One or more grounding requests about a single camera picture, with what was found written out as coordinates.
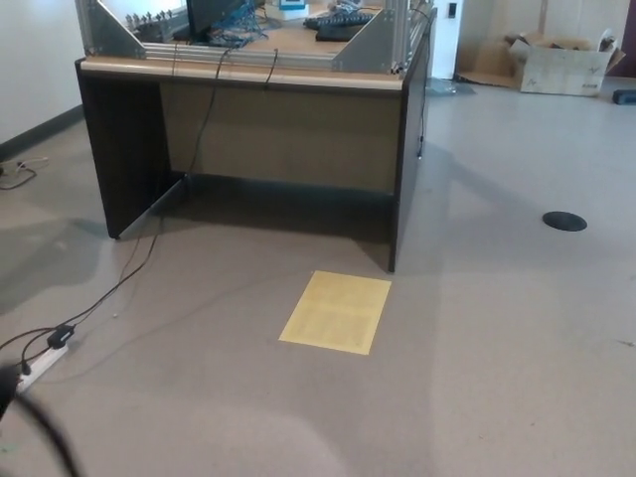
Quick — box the black plug with cable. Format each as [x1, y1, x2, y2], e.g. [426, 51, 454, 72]
[0, 327, 54, 377]

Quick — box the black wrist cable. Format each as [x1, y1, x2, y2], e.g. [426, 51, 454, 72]
[9, 392, 83, 477]

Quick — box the clear plastic bag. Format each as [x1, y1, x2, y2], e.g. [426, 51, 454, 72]
[426, 78, 476, 95]

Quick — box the row of metal connectors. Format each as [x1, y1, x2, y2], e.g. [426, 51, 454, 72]
[126, 12, 175, 44]

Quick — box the short black looped cable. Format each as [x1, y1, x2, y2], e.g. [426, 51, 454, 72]
[264, 49, 279, 90]

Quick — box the white cable bundle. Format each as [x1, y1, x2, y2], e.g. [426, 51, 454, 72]
[0, 156, 51, 191]

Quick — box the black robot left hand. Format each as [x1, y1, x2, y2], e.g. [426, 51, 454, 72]
[0, 365, 24, 418]

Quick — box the white box with fiducial tag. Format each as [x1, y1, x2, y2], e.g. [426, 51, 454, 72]
[265, 0, 312, 20]

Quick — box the black keyboard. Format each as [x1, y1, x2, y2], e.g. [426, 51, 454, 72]
[303, 9, 374, 30]

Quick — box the black round floor cover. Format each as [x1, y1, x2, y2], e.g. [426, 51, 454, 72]
[542, 211, 588, 232]

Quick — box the aluminium profile frame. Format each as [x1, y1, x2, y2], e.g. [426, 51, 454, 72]
[74, 0, 436, 76]

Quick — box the dark desk with beige top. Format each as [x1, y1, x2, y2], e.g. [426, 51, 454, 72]
[74, 14, 438, 273]

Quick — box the blue cable tangle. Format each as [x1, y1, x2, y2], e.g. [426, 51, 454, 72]
[208, 0, 272, 49]

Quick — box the flat black device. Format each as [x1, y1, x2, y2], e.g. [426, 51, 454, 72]
[315, 24, 362, 43]

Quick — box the white power strip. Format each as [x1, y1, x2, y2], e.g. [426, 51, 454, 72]
[14, 345, 70, 394]

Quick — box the white open cardboard box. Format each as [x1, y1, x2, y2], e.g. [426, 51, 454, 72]
[506, 29, 626, 97]

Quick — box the yellow paper sheet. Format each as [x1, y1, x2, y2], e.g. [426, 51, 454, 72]
[277, 269, 393, 356]

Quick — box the black monitor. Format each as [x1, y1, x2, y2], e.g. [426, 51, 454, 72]
[173, 0, 249, 42]

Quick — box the flattened brown cardboard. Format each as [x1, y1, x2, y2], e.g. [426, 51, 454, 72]
[454, 37, 523, 89]

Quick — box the thin black hanging cable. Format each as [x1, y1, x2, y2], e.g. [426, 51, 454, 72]
[411, 7, 437, 158]

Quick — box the black power adapter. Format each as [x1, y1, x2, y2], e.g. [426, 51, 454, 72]
[47, 323, 77, 348]

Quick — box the long black power cable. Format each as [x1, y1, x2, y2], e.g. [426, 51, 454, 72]
[69, 47, 233, 329]

